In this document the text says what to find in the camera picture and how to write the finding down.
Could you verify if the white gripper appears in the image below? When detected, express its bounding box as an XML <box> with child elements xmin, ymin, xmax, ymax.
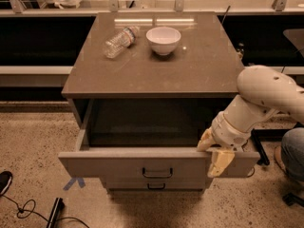
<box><xmin>197</xmin><ymin>111</ymin><xmax>254</xmax><ymax>178</ymax></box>

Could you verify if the grey top drawer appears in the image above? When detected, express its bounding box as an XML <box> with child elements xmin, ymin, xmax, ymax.
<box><xmin>57</xmin><ymin>99</ymin><xmax>261</xmax><ymax>180</ymax></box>

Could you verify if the grey drawer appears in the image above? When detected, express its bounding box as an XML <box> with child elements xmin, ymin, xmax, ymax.
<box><xmin>101</xmin><ymin>177</ymin><xmax>213</xmax><ymax>191</ymax></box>
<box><xmin>57</xmin><ymin>99</ymin><xmax>261</xmax><ymax>180</ymax></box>

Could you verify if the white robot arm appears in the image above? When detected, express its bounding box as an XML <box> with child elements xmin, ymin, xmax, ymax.
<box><xmin>198</xmin><ymin>66</ymin><xmax>304</xmax><ymax>178</ymax></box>

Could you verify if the grey drawer cabinet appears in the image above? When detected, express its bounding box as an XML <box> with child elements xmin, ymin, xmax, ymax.
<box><xmin>61</xmin><ymin>10</ymin><xmax>258</xmax><ymax>196</ymax></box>

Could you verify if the grey bottom drawer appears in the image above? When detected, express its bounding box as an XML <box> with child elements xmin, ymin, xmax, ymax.
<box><xmin>101</xmin><ymin>177</ymin><xmax>213</xmax><ymax>191</ymax></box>

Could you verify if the black tripod leg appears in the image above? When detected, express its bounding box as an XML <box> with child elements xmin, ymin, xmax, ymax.
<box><xmin>251</xmin><ymin>129</ymin><xmax>270</xmax><ymax>165</ymax></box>

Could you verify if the tan shoe at right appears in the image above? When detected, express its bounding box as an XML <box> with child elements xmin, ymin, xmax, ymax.
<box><xmin>274</xmin><ymin>146</ymin><xmax>285</xmax><ymax>172</ymax></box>

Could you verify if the blue jeans leg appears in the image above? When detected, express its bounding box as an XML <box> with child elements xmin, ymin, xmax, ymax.
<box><xmin>281</xmin><ymin>127</ymin><xmax>304</xmax><ymax>182</ymax></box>

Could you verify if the white ceramic bowl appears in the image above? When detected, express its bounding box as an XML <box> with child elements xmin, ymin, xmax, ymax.
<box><xmin>146</xmin><ymin>27</ymin><xmax>181</xmax><ymax>55</ymax></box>

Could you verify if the blue tape cross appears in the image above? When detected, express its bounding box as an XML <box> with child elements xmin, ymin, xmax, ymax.
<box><xmin>64</xmin><ymin>178</ymin><xmax>86</xmax><ymax>191</ymax></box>

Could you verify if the clear plastic water bottle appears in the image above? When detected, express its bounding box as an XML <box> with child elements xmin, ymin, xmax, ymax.
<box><xmin>104</xmin><ymin>26</ymin><xmax>140</xmax><ymax>59</ymax></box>

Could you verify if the black bar on floor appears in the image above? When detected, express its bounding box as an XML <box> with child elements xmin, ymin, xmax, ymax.
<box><xmin>46</xmin><ymin>198</ymin><xmax>65</xmax><ymax>228</ymax></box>

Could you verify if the black shoe at left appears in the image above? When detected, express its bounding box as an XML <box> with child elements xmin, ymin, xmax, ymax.
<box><xmin>0</xmin><ymin>171</ymin><xmax>13</xmax><ymax>196</ymax></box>

